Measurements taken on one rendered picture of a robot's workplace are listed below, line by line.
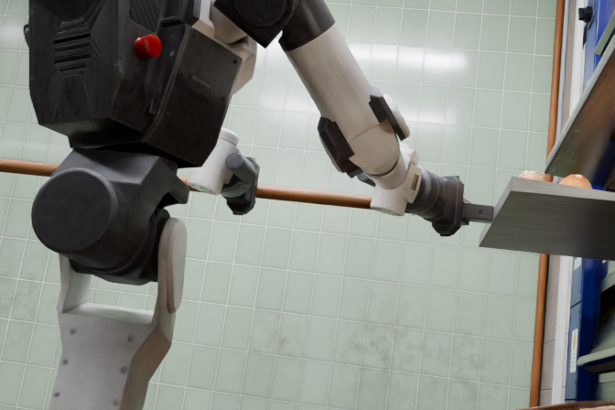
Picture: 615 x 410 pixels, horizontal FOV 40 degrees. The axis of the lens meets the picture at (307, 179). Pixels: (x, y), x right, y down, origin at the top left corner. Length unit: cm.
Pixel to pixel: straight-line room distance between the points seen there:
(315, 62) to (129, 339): 48
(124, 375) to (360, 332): 181
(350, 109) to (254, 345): 186
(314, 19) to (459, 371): 193
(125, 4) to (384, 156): 46
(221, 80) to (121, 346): 42
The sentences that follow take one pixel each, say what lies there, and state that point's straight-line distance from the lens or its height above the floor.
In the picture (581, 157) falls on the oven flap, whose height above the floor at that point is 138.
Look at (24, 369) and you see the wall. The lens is 327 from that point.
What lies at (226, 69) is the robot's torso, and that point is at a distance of 129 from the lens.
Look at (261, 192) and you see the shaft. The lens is 179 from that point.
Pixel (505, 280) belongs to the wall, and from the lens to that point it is 301.
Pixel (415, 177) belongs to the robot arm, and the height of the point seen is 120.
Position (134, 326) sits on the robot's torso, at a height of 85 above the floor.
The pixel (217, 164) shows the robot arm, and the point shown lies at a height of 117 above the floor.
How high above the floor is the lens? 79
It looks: 14 degrees up
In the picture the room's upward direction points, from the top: 8 degrees clockwise
